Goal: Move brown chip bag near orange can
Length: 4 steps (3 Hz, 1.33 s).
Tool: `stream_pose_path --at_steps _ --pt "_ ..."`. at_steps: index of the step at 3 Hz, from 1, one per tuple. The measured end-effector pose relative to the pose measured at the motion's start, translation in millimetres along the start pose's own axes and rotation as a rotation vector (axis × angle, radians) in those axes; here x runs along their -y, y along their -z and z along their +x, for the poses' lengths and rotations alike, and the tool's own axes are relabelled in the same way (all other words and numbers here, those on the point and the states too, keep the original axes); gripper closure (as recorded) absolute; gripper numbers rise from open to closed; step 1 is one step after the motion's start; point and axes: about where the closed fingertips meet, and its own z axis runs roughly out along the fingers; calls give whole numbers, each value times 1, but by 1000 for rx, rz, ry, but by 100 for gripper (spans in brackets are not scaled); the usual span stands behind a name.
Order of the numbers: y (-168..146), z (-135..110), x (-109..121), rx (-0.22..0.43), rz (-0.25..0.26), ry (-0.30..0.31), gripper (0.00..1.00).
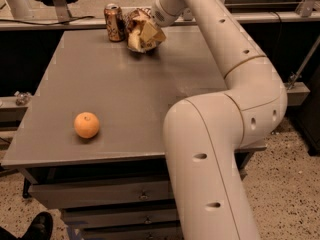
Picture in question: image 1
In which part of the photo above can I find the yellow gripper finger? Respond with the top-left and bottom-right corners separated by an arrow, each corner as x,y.
140,21 -> 166,42
128,28 -> 141,50

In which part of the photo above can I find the brown chip bag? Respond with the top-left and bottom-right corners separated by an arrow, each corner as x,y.
124,8 -> 162,53

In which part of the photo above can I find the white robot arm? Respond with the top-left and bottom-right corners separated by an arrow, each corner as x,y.
151,0 -> 287,240

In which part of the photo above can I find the orange soda can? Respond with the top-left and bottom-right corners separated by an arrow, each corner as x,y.
104,3 -> 125,42

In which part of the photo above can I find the orange fruit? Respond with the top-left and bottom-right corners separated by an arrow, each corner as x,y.
74,112 -> 100,139

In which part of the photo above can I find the small shiny metal object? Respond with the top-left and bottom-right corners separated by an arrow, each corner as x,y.
14,91 -> 32,106

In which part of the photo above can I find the grey drawer cabinet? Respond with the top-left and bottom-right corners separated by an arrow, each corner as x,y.
1,25 -> 268,240

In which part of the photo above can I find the top grey drawer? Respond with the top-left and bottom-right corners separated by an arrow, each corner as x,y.
29,176 -> 173,209

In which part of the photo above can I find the grey drawer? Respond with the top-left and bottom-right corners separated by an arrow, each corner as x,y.
62,207 -> 178,229
81,223 -> 184,240
29,176 -> 173,209

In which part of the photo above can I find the middle grey drawer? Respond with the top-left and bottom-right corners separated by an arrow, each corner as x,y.
62,207 -> 178,229

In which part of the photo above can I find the bottom grey drawer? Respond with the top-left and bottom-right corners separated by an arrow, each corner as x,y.
81,223 -> 184,240

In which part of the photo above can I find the black shoe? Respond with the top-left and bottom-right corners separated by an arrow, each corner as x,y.
20,212 -> 53,240

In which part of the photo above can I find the metal bracket post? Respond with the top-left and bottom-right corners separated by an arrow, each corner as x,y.
182,8 -> 194,21

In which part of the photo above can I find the grey metal rail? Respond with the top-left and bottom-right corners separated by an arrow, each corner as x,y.
0,11 -> 299,32

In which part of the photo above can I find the black cable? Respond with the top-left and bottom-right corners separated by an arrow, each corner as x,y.
0,15 -> 96,27

